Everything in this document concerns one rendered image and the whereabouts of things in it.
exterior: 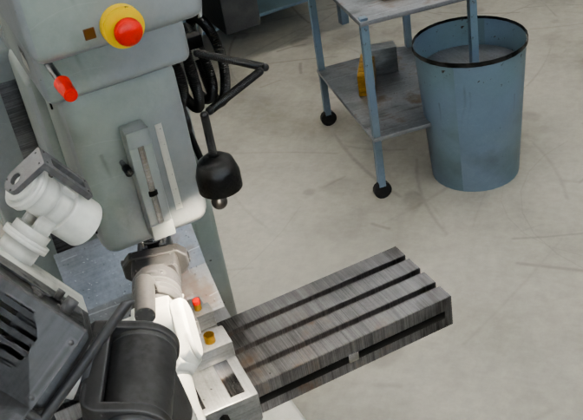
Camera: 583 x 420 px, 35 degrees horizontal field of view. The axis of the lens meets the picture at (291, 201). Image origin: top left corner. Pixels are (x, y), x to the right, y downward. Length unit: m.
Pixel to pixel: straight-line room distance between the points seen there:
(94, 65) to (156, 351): 0.47
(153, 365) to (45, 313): 0.22
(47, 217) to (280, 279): 2.52
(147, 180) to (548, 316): 2.11
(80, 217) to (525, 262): 2.62
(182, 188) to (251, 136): 3.09
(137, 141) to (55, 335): 0.55
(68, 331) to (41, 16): 0.47
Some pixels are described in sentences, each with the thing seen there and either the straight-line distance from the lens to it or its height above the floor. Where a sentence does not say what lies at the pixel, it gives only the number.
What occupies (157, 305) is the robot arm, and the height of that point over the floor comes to 1.27.
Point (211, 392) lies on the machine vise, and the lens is 1.79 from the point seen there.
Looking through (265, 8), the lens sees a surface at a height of 0.23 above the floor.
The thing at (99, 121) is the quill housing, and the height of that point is 1.57.
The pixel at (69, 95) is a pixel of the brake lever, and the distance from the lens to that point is 1.29.
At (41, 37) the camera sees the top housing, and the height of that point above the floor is 1.77.
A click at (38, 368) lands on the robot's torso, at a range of 1.02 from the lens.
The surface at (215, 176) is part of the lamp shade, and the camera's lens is 1.44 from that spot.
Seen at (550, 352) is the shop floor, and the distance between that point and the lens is 3.24.
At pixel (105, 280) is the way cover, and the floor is 0.99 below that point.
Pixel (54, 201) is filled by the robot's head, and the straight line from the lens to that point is 1.17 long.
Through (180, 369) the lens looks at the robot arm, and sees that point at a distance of 1.51.
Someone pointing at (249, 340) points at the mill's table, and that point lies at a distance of 1.99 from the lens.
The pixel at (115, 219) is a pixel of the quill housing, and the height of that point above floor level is 1.39.
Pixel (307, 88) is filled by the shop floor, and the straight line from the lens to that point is 5.07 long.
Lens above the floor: 2.21
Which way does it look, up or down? 33 degrees down
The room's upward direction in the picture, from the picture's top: 10 degrees counter-clockwise
